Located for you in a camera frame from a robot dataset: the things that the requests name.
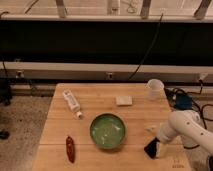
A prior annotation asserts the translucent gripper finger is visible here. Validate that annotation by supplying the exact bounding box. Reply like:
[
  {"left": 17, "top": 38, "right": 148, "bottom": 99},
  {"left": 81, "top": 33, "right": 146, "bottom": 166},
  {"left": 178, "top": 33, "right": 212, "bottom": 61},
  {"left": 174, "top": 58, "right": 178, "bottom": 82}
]
[
  {"left": 156, "top": 143, "right": 168, "bottom": 158},
  {"left": 145, "top": 125, "right": 157, "bottom": 132}
]

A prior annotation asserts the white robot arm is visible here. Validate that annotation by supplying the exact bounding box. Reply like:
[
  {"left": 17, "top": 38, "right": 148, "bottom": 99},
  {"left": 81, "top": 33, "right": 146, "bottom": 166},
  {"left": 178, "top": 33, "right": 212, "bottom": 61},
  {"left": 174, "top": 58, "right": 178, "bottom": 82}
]
[{"left": 144, "top": 110, "right": 213, "bottom": 159}]

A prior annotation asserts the white sponge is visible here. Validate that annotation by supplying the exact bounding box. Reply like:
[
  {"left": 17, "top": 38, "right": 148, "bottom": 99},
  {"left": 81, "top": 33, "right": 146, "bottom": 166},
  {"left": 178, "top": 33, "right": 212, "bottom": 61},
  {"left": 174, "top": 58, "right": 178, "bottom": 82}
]
[{"left": 116, "top": 96, "right": 132, "bottom": 106}]

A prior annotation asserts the clear plastic cup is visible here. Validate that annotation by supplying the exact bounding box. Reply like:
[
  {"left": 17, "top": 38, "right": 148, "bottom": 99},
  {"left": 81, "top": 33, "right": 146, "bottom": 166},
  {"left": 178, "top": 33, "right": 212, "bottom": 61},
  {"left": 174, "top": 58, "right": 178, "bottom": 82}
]
[{"left": 146, "top": 79, "right": 164, "bottom": 100}]

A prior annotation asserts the green bowl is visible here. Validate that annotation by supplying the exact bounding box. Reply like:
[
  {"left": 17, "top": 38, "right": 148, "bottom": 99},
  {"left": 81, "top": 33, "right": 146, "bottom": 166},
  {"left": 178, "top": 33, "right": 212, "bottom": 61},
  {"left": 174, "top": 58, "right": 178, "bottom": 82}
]
[{"left": 90, "top": 113, "right": 126, "bottom": 150}]

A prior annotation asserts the white tube bottle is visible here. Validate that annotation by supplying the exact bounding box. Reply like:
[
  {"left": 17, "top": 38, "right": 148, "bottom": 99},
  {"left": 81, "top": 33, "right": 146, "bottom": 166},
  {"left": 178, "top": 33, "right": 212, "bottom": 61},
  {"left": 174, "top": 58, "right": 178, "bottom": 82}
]
[{"left": 63, "top": 90, "right": 82, "bottom": 118}]

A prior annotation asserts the red chili pepper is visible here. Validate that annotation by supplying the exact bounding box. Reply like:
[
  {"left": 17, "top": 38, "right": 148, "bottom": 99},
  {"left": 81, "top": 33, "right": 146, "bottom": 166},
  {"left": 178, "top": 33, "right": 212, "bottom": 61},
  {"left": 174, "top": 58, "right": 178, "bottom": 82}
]
[{"left": 66, "top": 136, "right": 75, "bottom": 163}]

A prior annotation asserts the blue box with cables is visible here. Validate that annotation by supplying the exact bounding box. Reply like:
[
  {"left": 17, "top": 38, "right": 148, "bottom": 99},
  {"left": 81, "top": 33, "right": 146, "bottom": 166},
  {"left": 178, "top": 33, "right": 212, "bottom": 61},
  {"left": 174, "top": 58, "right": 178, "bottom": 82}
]
[{"left": 174, "top": 94, "right": 192, "bottom": 110}]

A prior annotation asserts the wall power outlet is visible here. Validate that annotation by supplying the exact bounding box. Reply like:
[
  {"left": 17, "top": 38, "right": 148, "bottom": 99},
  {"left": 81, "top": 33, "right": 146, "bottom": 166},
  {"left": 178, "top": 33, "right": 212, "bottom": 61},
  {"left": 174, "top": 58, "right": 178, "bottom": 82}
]
[{"left": 106, "top": 72, "right": 114, "bottom": 80}]

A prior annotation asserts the black hanging cable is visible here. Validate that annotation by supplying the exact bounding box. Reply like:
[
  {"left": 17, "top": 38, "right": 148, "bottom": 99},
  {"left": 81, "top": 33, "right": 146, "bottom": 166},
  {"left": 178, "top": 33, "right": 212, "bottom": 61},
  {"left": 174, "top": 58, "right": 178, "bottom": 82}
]
[{"left": 126, "top": 13, "right": 165, "bottom": 82}]

